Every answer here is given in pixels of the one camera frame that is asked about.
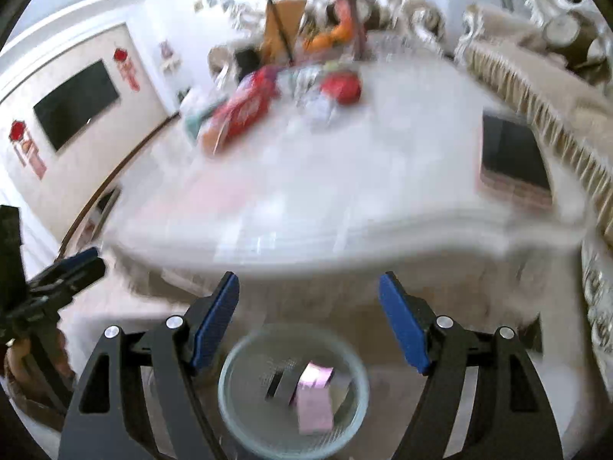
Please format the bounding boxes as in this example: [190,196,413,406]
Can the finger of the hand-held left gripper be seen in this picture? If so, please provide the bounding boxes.
[26,246,107,308]

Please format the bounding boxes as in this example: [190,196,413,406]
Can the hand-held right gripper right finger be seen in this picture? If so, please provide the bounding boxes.
[378,271,566,460]

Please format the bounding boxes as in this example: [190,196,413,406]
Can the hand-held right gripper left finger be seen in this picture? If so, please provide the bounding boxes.
[57,271,240,460]

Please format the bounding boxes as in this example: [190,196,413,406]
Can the person's left hand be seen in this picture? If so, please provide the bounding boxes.
[2,338,51,394]

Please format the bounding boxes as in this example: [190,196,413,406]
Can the red hanging knot decoration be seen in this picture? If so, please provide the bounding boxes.
[113,48,142,93]
[8,120,49,180]

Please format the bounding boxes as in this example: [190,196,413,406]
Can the small pink box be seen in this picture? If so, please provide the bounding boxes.
[297,361,336,434]

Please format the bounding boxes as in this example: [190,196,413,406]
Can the black pad with pink edge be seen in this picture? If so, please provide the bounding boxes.
[480,112,554,209]

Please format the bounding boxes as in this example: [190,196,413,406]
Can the red printed carton box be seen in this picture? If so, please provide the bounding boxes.
[206,67,281,151]

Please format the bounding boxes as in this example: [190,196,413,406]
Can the white plant stand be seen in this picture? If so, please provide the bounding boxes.
[160,55,192,104]

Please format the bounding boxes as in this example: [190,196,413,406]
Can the red round packet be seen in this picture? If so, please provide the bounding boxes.
[320,71,362,105]

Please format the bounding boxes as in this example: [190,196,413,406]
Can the beige fringed sofa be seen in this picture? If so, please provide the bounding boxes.
[452,0,613,365]

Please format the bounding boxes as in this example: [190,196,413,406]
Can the orange fruit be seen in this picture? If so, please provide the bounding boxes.
[331,20,356,45]
[304,31,336,53]

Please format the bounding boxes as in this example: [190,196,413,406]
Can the black tripod stand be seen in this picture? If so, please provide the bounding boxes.
[249,0,298,65]

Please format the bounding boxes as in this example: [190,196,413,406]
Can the orange paper bag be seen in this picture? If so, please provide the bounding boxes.
[261,0,307,65]

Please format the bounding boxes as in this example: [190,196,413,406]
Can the ornate cream armchair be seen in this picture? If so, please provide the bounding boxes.
[234,0,446,58]

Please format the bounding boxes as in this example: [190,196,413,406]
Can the glass vase with flowers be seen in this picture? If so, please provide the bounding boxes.
[328,0,379,58]

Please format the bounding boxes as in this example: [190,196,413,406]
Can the round bolster cushion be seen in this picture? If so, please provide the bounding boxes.
[543,12,599,65]

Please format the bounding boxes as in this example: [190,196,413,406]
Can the black wall television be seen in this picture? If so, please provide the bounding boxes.
[33,60,120,153]

